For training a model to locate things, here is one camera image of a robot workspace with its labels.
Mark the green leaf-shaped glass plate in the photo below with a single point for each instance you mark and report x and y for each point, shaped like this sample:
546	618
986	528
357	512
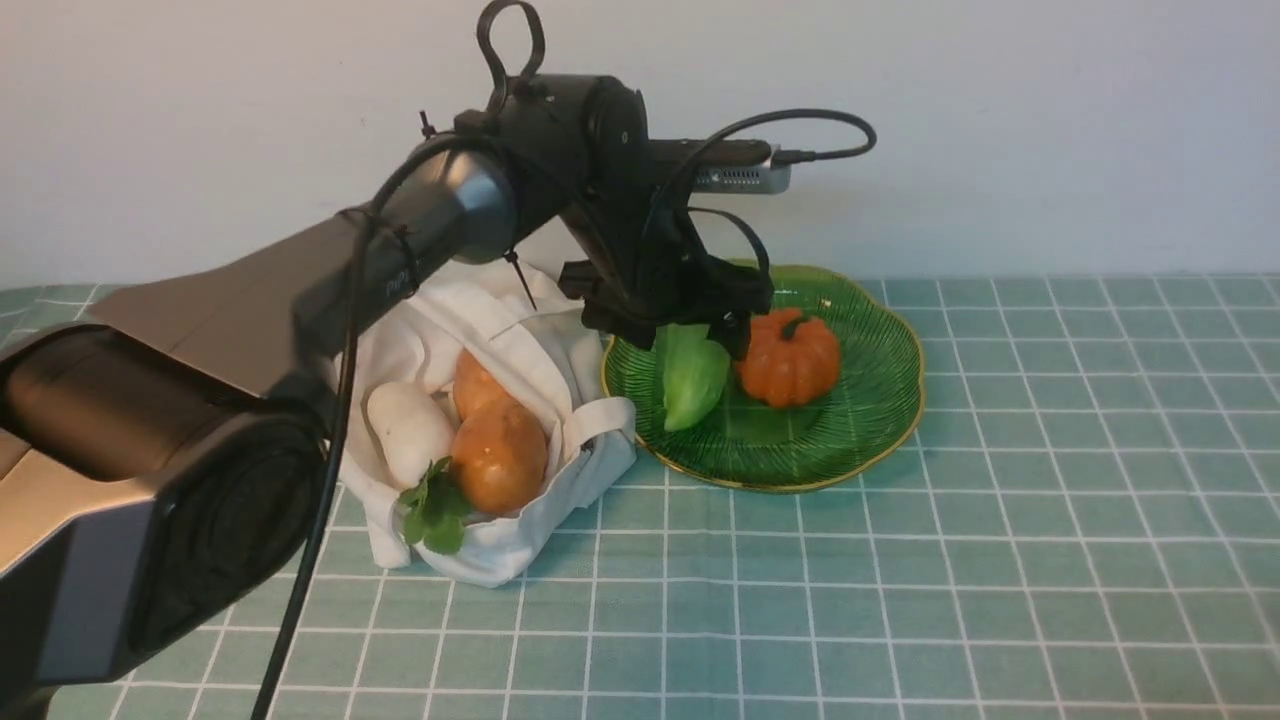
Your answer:
875	404

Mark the white cloth bag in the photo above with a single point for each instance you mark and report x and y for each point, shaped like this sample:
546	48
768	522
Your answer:
520	327

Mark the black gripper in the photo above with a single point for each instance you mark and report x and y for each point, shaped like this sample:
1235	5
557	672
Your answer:
638	278

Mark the orange vegetable in bag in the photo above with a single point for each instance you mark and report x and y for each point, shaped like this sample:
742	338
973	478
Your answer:
474	386

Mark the small orange pumpkin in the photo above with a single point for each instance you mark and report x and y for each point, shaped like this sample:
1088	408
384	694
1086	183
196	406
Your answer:
793	359

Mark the green checked tablecloth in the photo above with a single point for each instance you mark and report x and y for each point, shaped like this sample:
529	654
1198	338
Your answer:
1083	527

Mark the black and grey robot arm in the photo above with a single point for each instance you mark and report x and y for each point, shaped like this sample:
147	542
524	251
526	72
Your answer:
170	454

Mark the brown potato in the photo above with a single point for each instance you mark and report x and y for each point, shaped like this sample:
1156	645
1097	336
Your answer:
499	457

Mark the white radish with leaves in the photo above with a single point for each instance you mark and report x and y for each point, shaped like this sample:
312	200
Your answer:
415	437

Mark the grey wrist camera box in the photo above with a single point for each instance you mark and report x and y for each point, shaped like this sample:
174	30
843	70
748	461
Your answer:
738	165

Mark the light green vegetable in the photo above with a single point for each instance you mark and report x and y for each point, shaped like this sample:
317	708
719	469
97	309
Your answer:
694	371

